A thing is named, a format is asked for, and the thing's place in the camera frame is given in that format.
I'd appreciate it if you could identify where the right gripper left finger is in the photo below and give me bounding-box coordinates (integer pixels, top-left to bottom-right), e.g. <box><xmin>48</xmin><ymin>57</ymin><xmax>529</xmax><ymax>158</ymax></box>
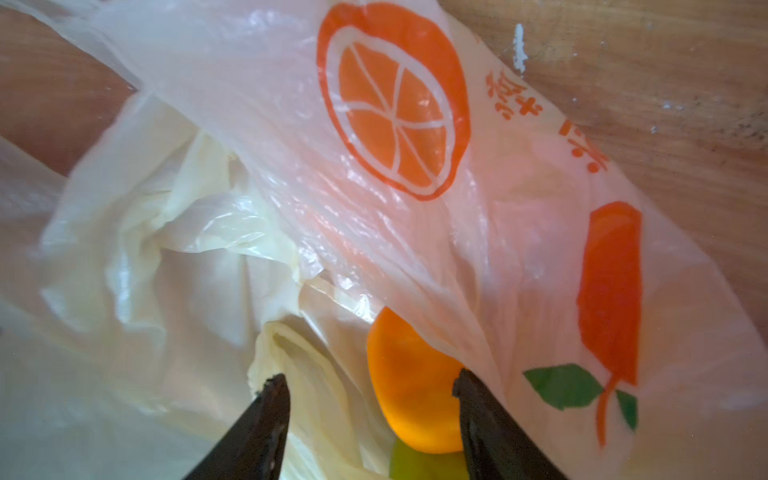
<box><xmin>185</xmin><ymin>373</ymin><xmax>291</xmax><ymax>480</ymax></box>

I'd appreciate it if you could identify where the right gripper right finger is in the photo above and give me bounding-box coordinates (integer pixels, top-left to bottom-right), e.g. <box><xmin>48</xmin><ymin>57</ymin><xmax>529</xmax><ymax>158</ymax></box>
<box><xmin>452</xmin><ymin>369</ymin><xmax>566</xmax><ymax>480</ymax></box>

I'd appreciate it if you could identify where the translucent plastic bag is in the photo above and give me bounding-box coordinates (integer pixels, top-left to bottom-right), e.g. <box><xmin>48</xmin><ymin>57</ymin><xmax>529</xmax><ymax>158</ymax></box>
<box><xmin>1</xmin><ymin>1</ymin><xmax>767</xmax><ymax>479</ymax></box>

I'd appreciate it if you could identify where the orange fruit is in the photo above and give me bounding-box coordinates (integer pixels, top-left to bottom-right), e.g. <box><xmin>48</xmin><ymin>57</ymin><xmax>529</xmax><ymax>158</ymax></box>
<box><xmin>366</xmin><ymin>308</ymin><xmax>463</xmax><ymax>454</ymax></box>

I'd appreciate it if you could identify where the green pear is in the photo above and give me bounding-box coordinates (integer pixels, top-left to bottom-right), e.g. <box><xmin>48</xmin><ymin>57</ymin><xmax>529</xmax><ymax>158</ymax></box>
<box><xmin>389</xmin><ymin>440</ymin><xmax>469</xmax><ymax>480</ymax></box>

